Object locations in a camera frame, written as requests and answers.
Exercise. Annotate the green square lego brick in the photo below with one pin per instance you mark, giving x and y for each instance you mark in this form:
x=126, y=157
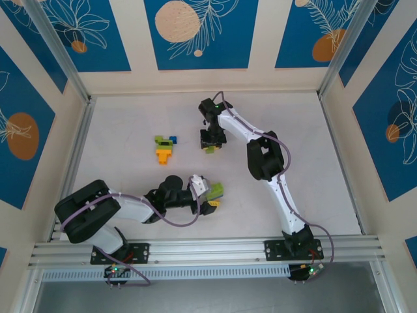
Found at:
x=210, y=150

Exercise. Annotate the orange square lego brick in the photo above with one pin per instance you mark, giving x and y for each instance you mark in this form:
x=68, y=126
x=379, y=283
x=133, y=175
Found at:
x=214, y=203
x=163, y=160

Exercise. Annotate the orange long lego brick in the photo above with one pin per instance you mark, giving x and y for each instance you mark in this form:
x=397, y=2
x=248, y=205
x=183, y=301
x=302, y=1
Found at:
x=163, y=152

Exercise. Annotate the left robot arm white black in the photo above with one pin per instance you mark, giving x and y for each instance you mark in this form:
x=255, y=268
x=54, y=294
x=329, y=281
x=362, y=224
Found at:
x=130, y=208

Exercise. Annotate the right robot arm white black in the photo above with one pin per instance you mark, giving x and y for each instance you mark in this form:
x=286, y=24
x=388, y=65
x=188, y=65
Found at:
x=286, y=202

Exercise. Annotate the grey metal sheet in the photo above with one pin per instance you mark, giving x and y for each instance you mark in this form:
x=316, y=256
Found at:
x=208, y=298

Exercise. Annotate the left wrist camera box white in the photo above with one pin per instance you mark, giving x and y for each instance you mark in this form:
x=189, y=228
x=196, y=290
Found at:
x=198, y=186

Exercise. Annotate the aluminium front rail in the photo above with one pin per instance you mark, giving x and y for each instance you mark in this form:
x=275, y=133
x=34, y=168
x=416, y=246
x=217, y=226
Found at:
x=208, y=249

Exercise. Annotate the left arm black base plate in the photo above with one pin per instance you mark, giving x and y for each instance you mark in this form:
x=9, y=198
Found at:
x=141, y=252

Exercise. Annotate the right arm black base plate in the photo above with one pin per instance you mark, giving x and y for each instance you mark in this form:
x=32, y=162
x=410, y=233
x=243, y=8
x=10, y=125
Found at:
x=273, y=250

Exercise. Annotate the blue floral wall panel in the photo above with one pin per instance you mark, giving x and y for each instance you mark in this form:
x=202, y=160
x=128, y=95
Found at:
x=114, y=49
x=293, y=39
x=365, y=49
x=374, y=163
x=39, y=55
x=19, y=182
x=228, y=49

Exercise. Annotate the aluminium side rail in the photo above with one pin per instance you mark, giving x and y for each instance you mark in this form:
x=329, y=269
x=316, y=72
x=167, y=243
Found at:
x=336, y=143
x=84, y=120

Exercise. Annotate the aluminium frame post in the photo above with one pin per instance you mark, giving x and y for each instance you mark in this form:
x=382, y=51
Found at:
x=345, y=45
x=62, y=55

